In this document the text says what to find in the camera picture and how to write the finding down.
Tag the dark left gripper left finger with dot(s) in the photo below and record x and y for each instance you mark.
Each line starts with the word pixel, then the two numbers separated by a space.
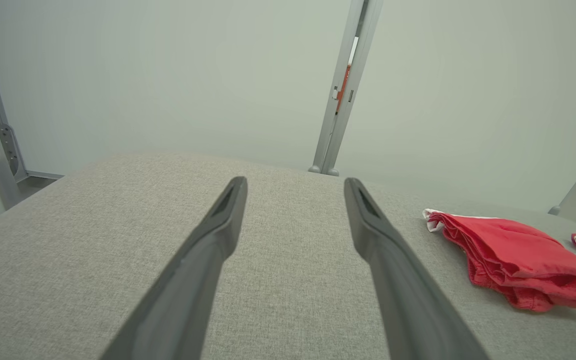
pixel 193 285

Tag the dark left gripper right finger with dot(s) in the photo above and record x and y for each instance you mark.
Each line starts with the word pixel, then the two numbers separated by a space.
pixel 408 300

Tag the red shorts with white stripe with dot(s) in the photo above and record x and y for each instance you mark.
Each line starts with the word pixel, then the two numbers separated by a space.
pixel 518 255

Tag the orange strip behind partition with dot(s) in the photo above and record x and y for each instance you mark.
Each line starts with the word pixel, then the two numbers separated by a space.
pixel 344 87

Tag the grey partition post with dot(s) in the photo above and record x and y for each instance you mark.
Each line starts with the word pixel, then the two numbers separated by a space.
pixel 325 140
pixel 339 140

